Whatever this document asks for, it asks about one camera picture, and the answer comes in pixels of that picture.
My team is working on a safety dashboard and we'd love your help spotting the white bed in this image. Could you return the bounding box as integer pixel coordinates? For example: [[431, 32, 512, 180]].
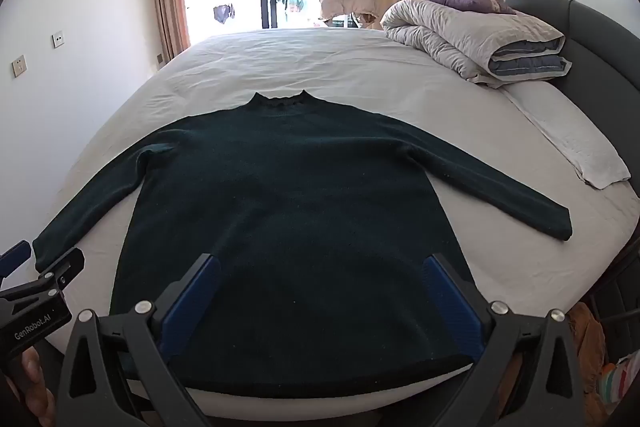
[[35, 27, 640, 419]]

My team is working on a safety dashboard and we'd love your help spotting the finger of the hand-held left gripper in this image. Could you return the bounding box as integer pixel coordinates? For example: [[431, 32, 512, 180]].
[[0, 241, 32, 280], [35, 248, 85, 293]]

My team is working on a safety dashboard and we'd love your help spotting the grey padded headboard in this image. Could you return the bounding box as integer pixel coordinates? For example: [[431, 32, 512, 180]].
[[492, 0, 640, 198]]

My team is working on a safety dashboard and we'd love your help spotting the person's left hand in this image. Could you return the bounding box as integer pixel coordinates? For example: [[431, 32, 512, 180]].
[[7, 347, 57, 427]]

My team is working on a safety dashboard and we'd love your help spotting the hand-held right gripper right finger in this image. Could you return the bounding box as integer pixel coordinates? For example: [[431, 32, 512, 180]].
[[424, 253, 586, 427]]

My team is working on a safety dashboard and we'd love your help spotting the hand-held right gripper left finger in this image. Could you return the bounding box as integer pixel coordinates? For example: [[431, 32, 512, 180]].
[[56, 253, 222, 427]]

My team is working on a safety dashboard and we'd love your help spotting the brown cloth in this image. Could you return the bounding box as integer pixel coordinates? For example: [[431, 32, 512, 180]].
[[567, 302, 608, 427]]

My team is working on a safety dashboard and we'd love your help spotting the dark green sweater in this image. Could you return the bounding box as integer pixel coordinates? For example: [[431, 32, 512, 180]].
[[32, 90, 573, 400]]

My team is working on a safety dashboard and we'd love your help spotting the black chair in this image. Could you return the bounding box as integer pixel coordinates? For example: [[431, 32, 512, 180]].
[[591, 239, 640, 358]]

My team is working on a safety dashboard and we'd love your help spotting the striped bag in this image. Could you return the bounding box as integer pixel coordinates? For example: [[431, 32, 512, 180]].
[[597, 354, 640, 418]]

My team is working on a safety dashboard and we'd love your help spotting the purple pillow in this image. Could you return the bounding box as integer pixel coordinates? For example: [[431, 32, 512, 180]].
[[424, 0, 516, 14]]

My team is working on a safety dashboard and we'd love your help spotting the flat white pillow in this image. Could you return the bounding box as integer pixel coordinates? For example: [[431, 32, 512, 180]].
[[502, 79, 632, 192]]

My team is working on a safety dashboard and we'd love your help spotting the folded grey duvet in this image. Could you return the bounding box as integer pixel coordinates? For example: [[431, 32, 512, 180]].
[[380, 0, 572, 88]]

